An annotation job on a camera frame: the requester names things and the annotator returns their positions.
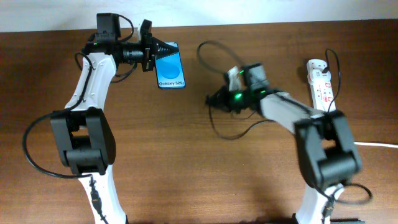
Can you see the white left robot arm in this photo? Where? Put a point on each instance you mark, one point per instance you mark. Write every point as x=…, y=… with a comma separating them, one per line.
x=82, y=134

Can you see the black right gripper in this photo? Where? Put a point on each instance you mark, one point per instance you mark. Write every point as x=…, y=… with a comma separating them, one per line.
x=219, y=96

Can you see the white charger plug adapter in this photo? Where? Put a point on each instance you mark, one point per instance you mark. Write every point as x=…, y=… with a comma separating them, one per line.
x=320, y=75

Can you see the white power strip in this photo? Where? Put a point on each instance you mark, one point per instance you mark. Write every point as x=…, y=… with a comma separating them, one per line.
x=322, y=93

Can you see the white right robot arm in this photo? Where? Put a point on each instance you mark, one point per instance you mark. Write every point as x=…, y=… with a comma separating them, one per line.
x=328, y=158

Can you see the blue Galaxy smartphone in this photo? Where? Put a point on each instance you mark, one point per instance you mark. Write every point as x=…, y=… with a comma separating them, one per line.
x=169, y=71

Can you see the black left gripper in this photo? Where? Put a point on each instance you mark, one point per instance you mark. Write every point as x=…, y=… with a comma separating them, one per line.
x=150, y=47

